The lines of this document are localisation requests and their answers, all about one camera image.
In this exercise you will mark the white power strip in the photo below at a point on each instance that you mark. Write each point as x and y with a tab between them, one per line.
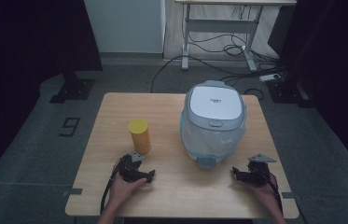
270	77

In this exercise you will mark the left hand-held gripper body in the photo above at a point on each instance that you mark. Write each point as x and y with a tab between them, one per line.
129	170

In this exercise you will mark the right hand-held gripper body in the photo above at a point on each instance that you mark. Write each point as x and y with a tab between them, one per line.
258	172

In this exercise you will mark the person's left hand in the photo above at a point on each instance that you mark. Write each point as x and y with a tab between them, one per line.
122	190

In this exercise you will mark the black stand base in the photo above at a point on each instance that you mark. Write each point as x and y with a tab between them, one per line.
289	93
72	90

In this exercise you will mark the black tape floor marker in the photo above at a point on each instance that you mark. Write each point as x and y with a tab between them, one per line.
69	127

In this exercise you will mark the person's right hand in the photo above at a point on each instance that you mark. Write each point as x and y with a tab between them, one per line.
263	194

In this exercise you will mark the grey tape piece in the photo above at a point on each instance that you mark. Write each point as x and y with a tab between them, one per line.
290	195
72	192

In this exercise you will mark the translucent blue plastic bag liner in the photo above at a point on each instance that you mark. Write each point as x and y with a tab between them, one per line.
209	140

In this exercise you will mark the yellow cylindrical can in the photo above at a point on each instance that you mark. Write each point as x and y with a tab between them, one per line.
140	137

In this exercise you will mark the white desk with metal legs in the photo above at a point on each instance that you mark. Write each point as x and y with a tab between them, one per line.
224	26

